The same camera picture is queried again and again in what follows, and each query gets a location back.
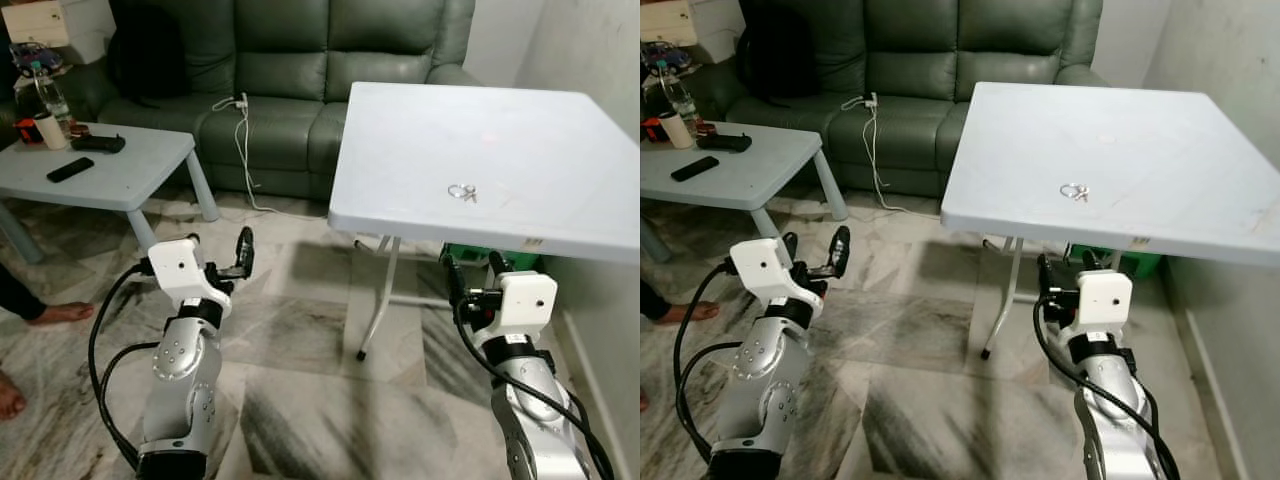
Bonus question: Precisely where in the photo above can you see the black backpack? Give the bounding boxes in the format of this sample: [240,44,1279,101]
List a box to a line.
[107,5,189,106]
[738,5,821,101]

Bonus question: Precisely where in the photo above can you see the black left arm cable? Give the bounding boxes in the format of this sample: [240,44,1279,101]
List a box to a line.
[672,258,746,466]
[88,260,161,471]

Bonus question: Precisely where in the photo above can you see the grey low plastic table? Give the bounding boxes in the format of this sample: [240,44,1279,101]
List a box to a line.
[0,122,221,266]
[640,122,849,263]

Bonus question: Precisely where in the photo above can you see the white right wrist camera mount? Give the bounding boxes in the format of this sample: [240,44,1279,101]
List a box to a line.
[1075,270,1134,341]
[497,272,558,346]

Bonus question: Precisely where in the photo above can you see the person leg dark trousers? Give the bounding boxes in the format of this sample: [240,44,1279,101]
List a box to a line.
[0,262,46,321]
[640,280,671,323]

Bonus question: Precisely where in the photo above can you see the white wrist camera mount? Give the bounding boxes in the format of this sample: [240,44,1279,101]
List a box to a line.
[497,272,558,346]
[728,238,813,309]
[1075,270,1134,341]
[147,238,233,311]

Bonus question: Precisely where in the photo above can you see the white folding table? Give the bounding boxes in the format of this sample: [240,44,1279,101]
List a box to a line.
[327,82,641,363]
[940,82,1280,361]

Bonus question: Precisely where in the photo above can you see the black remote control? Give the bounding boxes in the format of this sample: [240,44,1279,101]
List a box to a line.
[46,157,96,184]
[671,156,720,183]

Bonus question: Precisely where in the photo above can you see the white charger cable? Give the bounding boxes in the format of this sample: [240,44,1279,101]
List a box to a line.
[212,93,276,213]
[840,92,906,211]

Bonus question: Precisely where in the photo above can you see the green leather sofa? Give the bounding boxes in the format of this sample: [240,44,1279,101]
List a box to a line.
[60,0,481,201]
[700,0,1106,196]

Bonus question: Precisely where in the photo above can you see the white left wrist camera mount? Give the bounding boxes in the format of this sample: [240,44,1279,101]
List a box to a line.
[728,238,813,309]
[147,238,233,311]

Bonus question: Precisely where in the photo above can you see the person bare foot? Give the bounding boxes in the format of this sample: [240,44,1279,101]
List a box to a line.
[27,302,96,326]
[655,300,721,326]
[0,370,28,421]

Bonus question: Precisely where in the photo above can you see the clear plastic bottle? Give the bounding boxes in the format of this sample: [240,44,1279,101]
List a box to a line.
[655,62,701,126]
[30,62,73,126]

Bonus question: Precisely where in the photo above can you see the green plastic crate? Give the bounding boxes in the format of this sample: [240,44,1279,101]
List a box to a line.
[1068,245,1163,279]
[440,243,546,273]

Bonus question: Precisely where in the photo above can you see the blue patterned bag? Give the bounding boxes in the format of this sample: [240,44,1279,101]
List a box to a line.
[645,42,691,73]
[10,42,66,76]

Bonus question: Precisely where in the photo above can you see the light wooden box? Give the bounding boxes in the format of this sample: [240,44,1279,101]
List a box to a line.
[640,0,698,46]
[0,0,71,49]

